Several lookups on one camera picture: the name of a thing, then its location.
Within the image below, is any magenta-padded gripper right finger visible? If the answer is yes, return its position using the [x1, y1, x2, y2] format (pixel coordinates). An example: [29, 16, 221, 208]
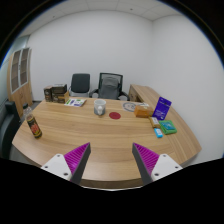
[132, 142, 184, 185]

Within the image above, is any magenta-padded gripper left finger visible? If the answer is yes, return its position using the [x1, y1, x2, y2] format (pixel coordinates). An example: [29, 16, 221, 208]
[41, 142, 92, 185]

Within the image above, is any clear bottle with dark label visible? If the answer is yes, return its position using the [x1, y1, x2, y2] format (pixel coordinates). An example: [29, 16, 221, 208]
[21, 103, 44, 140]

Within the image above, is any small light blue box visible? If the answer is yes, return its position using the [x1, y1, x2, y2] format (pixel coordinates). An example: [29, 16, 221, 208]
[153, 127, 164, 139]

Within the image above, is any green box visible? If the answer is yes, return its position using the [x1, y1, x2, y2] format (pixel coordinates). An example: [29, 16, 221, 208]
[158, 119, 178, 136]

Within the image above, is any yellow-brown packet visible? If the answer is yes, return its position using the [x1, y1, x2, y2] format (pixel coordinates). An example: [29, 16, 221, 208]
[148, 116, 162, 129]

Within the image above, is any purple pouch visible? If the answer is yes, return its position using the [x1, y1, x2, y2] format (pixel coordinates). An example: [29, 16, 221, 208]
[152, 96, 173, 121]

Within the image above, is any orange box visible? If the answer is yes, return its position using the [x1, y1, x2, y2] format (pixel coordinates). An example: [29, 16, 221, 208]
[134, 104, 154, 119]

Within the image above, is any black sofa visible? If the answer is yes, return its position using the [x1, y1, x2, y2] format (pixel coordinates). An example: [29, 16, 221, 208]
[0, 100, 21, 159]

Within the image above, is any white leaflet with green print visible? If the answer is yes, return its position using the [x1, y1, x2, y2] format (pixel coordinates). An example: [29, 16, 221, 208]
[64, 97, 88, 108]

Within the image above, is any flat round red coaster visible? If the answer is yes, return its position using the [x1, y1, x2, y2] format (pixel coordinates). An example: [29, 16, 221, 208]
[108, 111, 122, 121]

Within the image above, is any white mug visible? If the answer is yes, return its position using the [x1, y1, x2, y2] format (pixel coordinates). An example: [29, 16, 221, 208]
[93, 98, 107, 117]

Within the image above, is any large dark brown box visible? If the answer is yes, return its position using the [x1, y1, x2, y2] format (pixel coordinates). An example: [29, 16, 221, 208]
[50, 83, 70, 104]

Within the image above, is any small dark brown box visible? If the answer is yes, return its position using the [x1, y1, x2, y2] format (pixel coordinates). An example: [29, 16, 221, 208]
[43, 85, 54, 103]

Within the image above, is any wooden side desk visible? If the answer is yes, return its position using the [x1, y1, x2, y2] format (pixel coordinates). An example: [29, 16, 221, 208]
[128, 83, 161, 104]

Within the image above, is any wooden cabinet with glass doors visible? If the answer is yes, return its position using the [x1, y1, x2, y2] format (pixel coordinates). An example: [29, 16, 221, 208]
[6, 47, 34, 118]

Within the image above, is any grey backpack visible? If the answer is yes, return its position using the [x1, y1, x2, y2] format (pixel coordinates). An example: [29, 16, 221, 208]
[98, 77, 120, 100]

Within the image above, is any black mesh-back office chair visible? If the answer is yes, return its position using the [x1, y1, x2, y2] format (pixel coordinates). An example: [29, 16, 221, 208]
[89, 72, 131, 102]

